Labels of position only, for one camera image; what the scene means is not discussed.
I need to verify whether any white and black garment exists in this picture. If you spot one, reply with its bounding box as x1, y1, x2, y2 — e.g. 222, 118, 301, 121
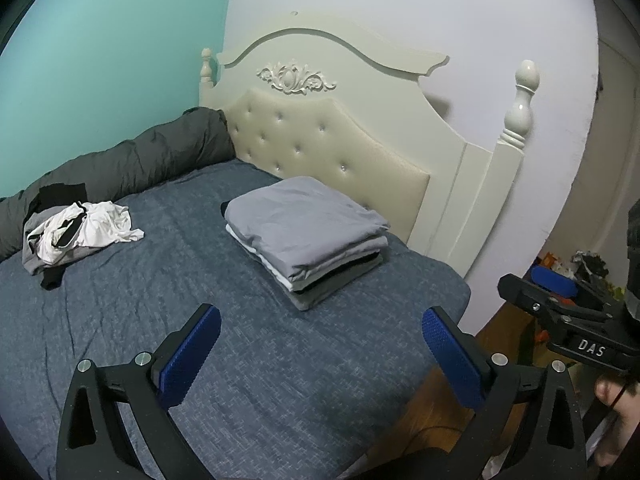
22, 183, 144, 290

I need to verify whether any cream tufted headboard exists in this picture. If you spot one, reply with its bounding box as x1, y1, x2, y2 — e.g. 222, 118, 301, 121
198, 12, 540, 275

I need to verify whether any folded dark grey garment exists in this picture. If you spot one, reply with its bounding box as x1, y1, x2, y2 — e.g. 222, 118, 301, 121
284, 252, 384, 311

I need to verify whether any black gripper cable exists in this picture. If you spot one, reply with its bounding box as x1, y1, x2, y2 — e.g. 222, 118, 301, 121
602, 378, 633, 409

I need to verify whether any dark grey rolled duvet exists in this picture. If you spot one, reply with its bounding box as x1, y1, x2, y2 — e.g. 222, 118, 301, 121
1, 107, 235, 260

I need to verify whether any folded grey top garment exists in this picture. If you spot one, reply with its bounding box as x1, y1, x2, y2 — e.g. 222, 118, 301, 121
220, 174, 392, 281

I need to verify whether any person's right hand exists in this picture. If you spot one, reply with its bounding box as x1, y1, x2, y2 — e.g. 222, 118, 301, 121
594, 376, 639, 467

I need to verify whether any blue patterned bed sheet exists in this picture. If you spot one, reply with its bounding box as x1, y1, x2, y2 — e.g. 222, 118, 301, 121
1, 160, 470, 479

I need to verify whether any folded white garment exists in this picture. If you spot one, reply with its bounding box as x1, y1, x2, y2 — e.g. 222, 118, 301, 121
226, 223, 388, 292

